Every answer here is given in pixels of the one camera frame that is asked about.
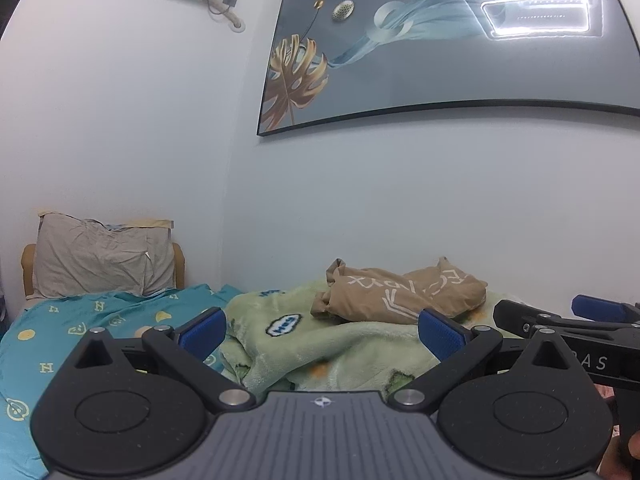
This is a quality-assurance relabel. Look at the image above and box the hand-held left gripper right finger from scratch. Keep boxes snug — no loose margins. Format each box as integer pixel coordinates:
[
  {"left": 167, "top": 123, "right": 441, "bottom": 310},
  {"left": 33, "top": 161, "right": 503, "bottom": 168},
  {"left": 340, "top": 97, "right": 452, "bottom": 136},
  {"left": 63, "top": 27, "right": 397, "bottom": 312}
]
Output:
[{"left": 389, "top": 309, "right": 586, "bottom": 414}]

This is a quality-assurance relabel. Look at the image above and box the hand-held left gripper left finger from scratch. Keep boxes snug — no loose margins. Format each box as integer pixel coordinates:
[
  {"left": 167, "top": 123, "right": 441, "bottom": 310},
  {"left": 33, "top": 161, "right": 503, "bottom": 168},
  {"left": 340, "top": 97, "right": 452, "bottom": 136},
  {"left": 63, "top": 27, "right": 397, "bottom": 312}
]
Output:
[{"left": 57, "top": 307, "right": 257, "bottom": 414}]

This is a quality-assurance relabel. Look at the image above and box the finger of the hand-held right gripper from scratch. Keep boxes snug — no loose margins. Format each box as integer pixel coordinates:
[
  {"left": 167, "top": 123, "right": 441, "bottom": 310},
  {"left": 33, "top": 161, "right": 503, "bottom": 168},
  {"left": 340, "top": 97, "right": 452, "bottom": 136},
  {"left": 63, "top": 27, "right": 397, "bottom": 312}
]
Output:
[
  {"left": 492, "top": 300, "right": 640, "bottom": 341},
  {"left": 571, "top": 294, "right": 640, "bottom": 326}
]

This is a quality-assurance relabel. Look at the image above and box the tan shirt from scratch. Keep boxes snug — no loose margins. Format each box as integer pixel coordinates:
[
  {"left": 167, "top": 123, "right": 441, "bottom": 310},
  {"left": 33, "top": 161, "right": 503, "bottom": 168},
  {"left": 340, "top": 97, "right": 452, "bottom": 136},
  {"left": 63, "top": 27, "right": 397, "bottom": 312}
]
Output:
[{"left": 311, "top": 256, "right": 488, "bottom": 325}]

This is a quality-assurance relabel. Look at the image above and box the person's right hand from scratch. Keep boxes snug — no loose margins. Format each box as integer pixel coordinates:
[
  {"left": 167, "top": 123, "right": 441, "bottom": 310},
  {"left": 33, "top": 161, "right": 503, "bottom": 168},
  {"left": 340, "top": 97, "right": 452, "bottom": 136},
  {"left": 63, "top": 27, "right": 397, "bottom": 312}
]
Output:
[{"left": 600, "top": 430, "right": 640, "bottom": 480}]

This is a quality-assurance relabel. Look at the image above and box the green printed fleece blanket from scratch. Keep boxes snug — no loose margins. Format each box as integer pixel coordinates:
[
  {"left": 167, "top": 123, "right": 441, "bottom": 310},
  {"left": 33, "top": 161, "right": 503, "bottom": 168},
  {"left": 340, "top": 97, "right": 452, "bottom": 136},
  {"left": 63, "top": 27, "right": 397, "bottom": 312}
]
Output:
[{"left": 202, "top": 279, "right": 526, "bottom": 396}]

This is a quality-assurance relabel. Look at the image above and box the pale yellow pillow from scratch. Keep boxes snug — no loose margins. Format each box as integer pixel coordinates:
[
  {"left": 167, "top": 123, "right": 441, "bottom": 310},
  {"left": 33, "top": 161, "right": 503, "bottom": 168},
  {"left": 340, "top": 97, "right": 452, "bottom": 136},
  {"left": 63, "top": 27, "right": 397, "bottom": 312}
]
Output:
[{"left": 39, "top": 210, "right": 175, "bottom": 232}]

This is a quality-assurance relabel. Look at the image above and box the teal printed bed sheet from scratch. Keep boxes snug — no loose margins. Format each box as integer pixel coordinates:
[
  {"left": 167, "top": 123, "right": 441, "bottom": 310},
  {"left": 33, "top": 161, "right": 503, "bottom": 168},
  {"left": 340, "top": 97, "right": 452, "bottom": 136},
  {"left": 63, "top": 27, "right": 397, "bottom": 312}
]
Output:
[{"left": 0, "top": 284, "right": 246, "bottom": 480}]

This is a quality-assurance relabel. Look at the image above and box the grey pillow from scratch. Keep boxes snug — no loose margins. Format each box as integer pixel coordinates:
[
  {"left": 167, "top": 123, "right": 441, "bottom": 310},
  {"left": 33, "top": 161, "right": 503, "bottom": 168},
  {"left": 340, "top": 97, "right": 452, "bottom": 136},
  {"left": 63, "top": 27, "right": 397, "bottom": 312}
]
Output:
[{"left": 32, "top": 212, "right": 176, "bottom": 298}]

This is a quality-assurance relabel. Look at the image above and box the wooden headboard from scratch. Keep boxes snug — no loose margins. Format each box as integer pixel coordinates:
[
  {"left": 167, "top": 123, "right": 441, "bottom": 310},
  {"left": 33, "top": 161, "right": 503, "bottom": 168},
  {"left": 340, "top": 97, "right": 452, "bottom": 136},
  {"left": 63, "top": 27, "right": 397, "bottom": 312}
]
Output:
[{"left": 20, "top": 242, "right": 187, "bottom": 302}]

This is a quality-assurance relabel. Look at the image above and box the air conditioner pipe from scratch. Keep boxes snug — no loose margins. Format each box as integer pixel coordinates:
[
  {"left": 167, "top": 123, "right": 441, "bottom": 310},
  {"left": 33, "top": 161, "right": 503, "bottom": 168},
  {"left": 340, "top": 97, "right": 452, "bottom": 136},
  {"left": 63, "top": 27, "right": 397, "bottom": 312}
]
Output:
[{"left": 204, "top": 0, "right": 247, "bottom": 32}]

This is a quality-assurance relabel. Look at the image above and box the framed wall picture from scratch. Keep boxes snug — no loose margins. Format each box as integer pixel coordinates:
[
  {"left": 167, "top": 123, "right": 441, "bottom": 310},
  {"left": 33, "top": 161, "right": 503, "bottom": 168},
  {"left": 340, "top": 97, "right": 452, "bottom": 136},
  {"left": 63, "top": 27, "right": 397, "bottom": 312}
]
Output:
[{"left": 256, "top": 0, "right": 640, "bottom": 137}]

